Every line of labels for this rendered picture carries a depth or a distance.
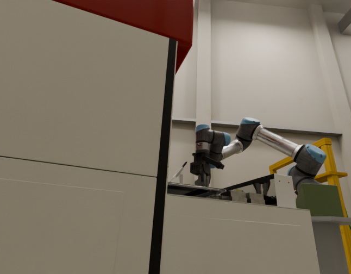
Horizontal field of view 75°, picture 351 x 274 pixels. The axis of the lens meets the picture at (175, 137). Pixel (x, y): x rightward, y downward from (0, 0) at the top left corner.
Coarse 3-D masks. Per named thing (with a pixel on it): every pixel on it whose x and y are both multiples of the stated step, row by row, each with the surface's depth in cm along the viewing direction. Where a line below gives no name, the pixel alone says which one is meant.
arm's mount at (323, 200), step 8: (304, 184) 117; (312, 184) 117; (320, 184) 118; (304, 192) 116; (312, 192) 116; (320, 192) 116; (328, 192) 116; (336, 192) 116; (296, 200) 122; (304, 200) 114; (312, 200) 114; (320, 200) 114; (328, 200) 115; (336, 200) 115; (304, 208) 114; (312, 208) 113; (320, 208) 113; (328, 208) 113; (336, 208) 113; (336, 216) 112
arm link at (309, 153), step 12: (252, 120) 150; (240, 132) 155; (252, 132) 148; (264, 132) 145; (276, 144) 140; (288, 144) 136; (300, 156) 129; (312, 156) 125; (324, 156) 124; (300, 168) 130; (312, 168) 127
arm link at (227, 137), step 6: (216, 132) 124; (222, 132) 126; (216, 138) 123; (222, 138) 123; (228, 138) 124; (210, 144) 128; (216, 144) 125; (222, 144) 125; (228, 144) 125; (216, 150) 126
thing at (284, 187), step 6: (276, 174) 94; (276, 180) 93; (282, 180) 94; (288, 180) 95; (276, 186) 92; (282, 186) 93; (288, 186) 94; (276, 192) 91; (282, 192) 92; (288, 192) 93; (282, 198) 91; (288, 198) 92; (294, 198) 93; (282, 204) 90; (288, 204) 91; (294, 204) 92
